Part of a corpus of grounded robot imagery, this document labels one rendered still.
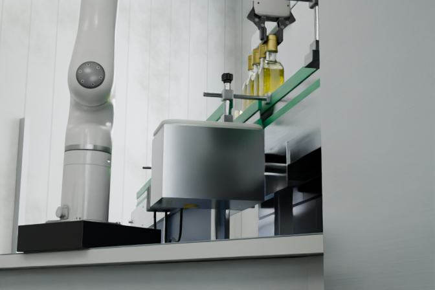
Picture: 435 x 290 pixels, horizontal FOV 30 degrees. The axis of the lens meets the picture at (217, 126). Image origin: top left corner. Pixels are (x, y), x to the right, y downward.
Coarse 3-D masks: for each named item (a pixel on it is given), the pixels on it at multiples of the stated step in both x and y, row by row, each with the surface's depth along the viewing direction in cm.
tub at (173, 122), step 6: (162, 120) 172; (168, 120) 171; (174, 120) 170; (180, 120) 170; (186, 120) 171; (192, 120) 171; (198, 120) 171; (204, 120) 172; (204, 126) 172; (210, 126) 173; (216, 126) 173; (222, 126) 173; (228, 126) 174; (234, 126) 173; (240, 126) 173; (246, 126) 174; (252, 126) 174; (258, 126) 175; (156, 132) 180
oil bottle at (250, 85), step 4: (252, 76) 222; (248, 80) 225; (252, 80) 221; (248, 84) 224; (252, 84) 221; (248, 88) 224; (252, 88) 221; (248, 92) 224; (252, 92) 220; (248, 100) 223; (252, 100) 220; (248, 104) 223
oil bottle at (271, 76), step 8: (264, 64) 211; (272, 64) 211; (280, 64) 212; (264, 72) 210; (272, 72) 210; (280, 72) 211; (264, 80) 210; (272, 80) 210; (280, 80) 210; (264, 88) 209; (272, 88) 209
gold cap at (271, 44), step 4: (268, 36) 214; (272, 36) 214; (276, 36) 215; (268, 40) 214; (272, 40) 214; (276, 40) 214; (268, 44) 214; (272, 44) 213; (276, 44) 214; (268, 48) 213; (272, 48) 213; (276, 48) 214
